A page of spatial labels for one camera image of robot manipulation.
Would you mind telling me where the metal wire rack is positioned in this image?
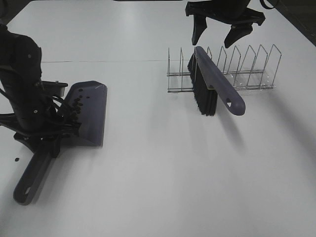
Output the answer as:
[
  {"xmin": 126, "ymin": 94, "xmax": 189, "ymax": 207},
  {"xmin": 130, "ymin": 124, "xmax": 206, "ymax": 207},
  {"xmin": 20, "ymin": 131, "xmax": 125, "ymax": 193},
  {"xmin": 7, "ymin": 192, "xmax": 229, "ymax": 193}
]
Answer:
[{"xmin": 166, "ymin": 44, "xmax": 282, "ymax": 93}]

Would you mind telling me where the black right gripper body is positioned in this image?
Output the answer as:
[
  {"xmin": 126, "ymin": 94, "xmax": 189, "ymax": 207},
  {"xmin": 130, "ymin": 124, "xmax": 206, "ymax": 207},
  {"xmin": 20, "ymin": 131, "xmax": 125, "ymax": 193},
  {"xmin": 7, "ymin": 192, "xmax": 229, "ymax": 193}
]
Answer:
[{"xmin": 185, "ymin": 0, "xmax": 266, "ymax": 25}]

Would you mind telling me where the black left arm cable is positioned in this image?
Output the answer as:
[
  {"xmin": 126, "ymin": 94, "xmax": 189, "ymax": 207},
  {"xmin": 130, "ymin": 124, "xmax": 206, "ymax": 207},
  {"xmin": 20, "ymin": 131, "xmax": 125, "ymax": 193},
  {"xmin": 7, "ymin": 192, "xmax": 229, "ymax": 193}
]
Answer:
[{"xmin": 45, "ymin": 95, "xmax": 75, "ymax": 124}]

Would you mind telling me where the purple plastic dustpan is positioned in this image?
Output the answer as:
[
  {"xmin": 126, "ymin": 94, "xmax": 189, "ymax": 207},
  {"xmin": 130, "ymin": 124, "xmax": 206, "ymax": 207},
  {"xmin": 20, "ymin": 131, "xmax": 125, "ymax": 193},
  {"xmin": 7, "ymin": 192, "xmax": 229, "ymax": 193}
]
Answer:
[{"xmin": 13, "ymin": 81, "xmax": 108, "ymax": 205}]

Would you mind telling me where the pile of coffee beans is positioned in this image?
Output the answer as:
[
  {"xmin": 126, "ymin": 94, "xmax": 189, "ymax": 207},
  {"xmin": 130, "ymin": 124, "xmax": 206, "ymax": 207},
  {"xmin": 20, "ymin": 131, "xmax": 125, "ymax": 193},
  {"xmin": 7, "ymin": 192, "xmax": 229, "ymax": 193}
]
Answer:
[{"xmin": 65, "ymin": 87, "xmax": 87, "ymax": 124}]

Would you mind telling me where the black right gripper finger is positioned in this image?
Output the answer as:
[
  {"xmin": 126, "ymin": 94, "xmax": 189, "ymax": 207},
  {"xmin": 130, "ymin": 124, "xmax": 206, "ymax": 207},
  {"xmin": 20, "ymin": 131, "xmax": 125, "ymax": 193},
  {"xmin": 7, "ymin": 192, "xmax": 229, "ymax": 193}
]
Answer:
[
  {"xmin": 192, "ymin": 15, "xmax": 207, "ymax": 45},
  {"xmin": 224, "ymin": 23, "xmax": 253, "ymax": 48}
]

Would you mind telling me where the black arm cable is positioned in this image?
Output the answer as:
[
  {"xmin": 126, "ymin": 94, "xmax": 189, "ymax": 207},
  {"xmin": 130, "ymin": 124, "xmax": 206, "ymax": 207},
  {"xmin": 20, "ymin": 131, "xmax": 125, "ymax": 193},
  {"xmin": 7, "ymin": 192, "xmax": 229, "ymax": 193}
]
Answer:
[
  {"xmin": 259, "ymin": 0, "xmax": 278, "ymax": 10},
  {"xmin": 45, "ymin": 95, "xmax": 75, "ymax": 124}
]

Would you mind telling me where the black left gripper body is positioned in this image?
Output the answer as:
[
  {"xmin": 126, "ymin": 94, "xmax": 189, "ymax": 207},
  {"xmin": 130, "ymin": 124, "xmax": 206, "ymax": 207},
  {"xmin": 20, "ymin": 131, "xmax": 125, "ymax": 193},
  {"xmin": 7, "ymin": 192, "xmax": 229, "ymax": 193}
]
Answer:
[{"xmin": 0, "ymin": 113, "xmax": 81, "ymax": 158}]

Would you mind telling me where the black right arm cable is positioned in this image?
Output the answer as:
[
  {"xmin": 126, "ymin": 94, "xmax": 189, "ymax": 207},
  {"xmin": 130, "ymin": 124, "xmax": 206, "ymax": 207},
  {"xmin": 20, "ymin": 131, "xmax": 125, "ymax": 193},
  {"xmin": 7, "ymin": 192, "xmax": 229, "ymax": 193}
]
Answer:
[{"xmin": 259, "ymin": 0, "xmax": 278, "ymax": 10}]

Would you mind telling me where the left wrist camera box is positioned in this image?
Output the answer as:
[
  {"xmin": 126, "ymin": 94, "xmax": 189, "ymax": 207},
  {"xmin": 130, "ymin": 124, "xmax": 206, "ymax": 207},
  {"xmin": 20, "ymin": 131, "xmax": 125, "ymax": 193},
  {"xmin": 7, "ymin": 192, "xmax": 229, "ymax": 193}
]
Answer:
[{"xmin": 42, "ymin": 81, "xmax": 68, "ymax": 97}]

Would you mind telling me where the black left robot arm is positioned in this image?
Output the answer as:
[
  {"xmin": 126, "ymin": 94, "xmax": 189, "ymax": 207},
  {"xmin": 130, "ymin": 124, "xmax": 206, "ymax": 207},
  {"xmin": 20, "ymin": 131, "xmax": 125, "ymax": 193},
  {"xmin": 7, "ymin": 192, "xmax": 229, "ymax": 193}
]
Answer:
[{"xmin": 0, "ymin": 25, "xmax": 80, "ymax": 158}]

